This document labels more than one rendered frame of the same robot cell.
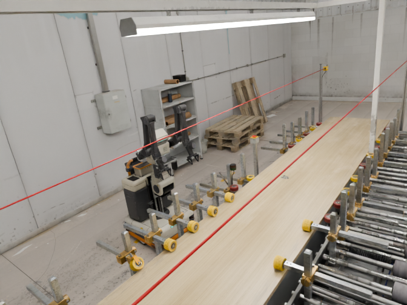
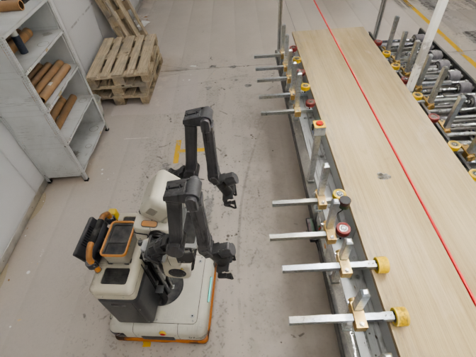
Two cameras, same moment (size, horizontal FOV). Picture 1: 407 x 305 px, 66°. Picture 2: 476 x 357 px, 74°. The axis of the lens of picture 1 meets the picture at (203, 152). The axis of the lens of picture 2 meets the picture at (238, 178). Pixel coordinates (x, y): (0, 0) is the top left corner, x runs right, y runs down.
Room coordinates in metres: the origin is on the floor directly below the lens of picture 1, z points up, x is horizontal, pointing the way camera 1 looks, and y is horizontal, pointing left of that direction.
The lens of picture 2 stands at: (2.26, 0.79, 2.43)
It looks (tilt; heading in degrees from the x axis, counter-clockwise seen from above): 47 degrees down; 322
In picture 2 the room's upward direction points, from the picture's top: 5 degrees counter-clockwise
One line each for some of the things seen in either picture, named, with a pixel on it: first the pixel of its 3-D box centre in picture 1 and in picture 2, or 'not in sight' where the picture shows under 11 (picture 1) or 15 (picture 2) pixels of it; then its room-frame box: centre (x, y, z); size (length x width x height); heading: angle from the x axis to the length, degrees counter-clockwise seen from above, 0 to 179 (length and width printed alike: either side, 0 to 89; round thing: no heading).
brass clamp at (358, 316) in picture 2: (196, 204); (357, 314); (2.35, 0.11, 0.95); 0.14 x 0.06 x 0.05; 140
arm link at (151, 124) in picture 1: (152, 137); (200, 222); (2.94, 0.47, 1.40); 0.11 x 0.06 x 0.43; 136
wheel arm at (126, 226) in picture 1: (146, 233); not in sight; (1.99, 0.49, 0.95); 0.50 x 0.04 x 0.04; 50
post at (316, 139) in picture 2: (255, 162); (314, 158); (3.14, -0.55, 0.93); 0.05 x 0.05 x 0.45; 50
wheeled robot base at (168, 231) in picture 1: (160, 221); (167, 292); (3.42, 0.65, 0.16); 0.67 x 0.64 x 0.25; 45
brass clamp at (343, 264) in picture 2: (213, 191); (343, 263); (2.54, -0.05, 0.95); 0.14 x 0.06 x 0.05; 140
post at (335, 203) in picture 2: (230, 186); (329, 226); (2.75, -0.22, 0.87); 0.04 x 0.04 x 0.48; 50
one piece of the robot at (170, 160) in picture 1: (164, 164); (185, 231); (3.22, 0.44, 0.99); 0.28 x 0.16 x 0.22; 135
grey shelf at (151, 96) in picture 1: (174, 126); (48, 97); (5.64, 0.48, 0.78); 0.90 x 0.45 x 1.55; 140
